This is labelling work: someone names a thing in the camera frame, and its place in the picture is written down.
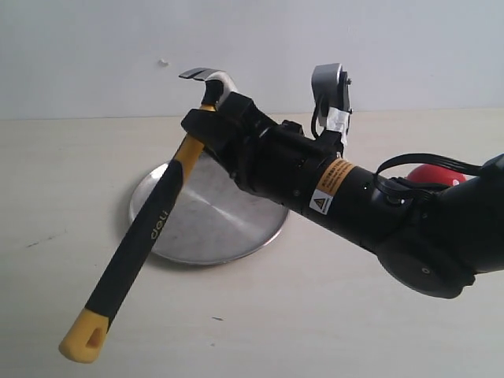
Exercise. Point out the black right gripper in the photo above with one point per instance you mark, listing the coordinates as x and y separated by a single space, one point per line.
282 165

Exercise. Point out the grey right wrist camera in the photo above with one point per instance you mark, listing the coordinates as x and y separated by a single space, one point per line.
332 111

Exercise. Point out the yellow black claw hammer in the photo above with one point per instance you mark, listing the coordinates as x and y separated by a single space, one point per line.
84 340

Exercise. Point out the round steel plate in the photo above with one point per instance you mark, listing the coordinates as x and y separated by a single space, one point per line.
213 222

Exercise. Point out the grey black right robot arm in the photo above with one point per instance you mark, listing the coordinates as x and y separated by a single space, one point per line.
433 238

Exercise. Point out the red dome push button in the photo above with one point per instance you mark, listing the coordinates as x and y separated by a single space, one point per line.
435 174

